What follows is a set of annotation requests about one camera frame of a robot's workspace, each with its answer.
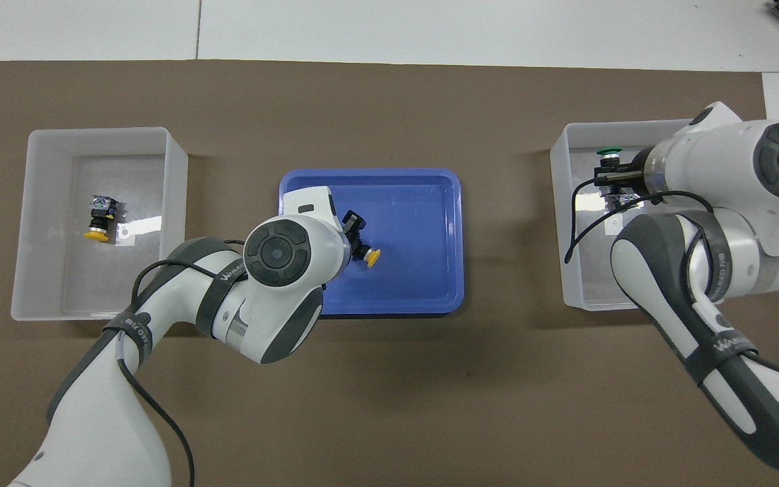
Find blue plastic tray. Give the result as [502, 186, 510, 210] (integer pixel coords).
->
[277, 168, 465, 317]

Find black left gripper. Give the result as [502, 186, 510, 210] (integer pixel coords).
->
[341, 211, 367, 246]

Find translucent white plastic box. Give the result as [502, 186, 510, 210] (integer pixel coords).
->
[11, 127, 189, 321]
[550, 120, 694, 312]

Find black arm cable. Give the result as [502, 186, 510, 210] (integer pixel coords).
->
[116, 238, 248, 487]
[564, 177, 715, 264]

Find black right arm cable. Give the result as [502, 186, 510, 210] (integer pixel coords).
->
[564, 177, 715, 264]

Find yellow push button switch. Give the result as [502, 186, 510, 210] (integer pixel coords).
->
[351, 233, 383, 269]
[83, 195, 118, 242]

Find brown paper table mat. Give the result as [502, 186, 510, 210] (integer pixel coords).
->
[0, 60, 779, 487]

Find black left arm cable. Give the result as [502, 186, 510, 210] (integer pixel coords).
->
[116, 238, 248, 487]

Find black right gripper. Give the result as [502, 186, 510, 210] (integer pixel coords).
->
[596, 152, 651, 188]

